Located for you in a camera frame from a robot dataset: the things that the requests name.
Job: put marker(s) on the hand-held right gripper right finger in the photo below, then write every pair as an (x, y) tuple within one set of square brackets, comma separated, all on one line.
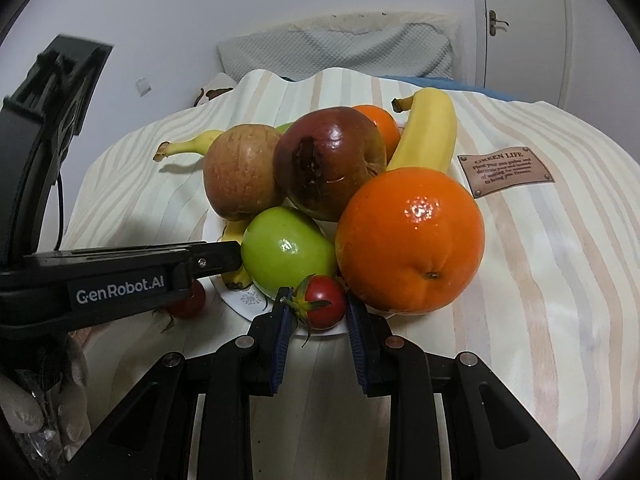
[(357, 345)]

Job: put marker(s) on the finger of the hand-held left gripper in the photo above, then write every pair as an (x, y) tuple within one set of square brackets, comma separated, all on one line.
[(220, 257)]

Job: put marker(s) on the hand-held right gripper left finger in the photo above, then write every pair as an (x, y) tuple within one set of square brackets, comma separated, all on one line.
[(281, 340)]

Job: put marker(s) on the white plate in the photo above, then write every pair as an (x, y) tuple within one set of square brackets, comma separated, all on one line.
[(245, 302)]

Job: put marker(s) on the red tomato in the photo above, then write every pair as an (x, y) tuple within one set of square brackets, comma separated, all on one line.
[(325, 305), (192, 305)]

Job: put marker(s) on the green apple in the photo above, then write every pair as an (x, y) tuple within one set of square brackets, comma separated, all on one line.
[(285, 255), (285, 128)]

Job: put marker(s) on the red yellow apple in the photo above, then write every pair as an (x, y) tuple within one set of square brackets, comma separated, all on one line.
[(240, 170)]

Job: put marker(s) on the yellow banana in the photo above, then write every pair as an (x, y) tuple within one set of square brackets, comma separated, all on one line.
[(200, 142), (430, 130)]

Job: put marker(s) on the orange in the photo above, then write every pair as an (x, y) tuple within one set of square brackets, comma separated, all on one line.
[(382, 125), (410, 240)]

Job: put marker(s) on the dark red apple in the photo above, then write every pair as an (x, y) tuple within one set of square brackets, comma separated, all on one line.
[(340, 160)]

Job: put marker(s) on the person's left hand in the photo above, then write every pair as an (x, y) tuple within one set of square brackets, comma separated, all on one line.
[(20, 412)]

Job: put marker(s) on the striped beige blanket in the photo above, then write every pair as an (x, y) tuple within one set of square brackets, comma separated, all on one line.
[(540, 260)]

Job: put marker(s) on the brown label patch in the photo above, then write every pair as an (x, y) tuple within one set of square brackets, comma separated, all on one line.
[(505, 172)]

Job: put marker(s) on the grey quilted pillow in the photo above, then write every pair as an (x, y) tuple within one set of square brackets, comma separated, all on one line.
[(340, 45)]

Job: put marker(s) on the white wall outlet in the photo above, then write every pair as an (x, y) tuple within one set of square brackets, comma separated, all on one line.
[(144, 85)]

